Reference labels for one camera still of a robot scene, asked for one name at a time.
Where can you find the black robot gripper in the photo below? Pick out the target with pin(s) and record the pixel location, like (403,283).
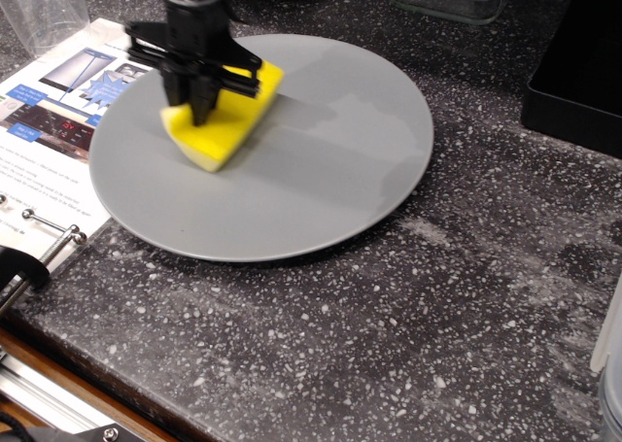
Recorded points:
(195,54)

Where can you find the yellow rectangular sponge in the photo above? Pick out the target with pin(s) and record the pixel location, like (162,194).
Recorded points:
(212,144)

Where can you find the grey round plate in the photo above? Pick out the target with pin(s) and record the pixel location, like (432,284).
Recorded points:
(347,139)

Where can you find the laminated dishwasher instruction sheet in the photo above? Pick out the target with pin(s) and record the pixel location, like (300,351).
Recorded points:
(49,111)

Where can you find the clear plastic cup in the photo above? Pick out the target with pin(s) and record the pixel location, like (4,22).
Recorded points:
(42,25)

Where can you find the black box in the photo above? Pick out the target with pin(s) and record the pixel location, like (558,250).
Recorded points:
(575,93)

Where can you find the clear plastic tub with lid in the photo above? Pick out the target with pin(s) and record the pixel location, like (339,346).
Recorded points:
(606,359)

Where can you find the aluminium rail profile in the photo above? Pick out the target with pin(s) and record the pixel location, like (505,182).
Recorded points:
(46,400)

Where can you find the black metal bracket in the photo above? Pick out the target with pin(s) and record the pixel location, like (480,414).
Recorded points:
(111,433)

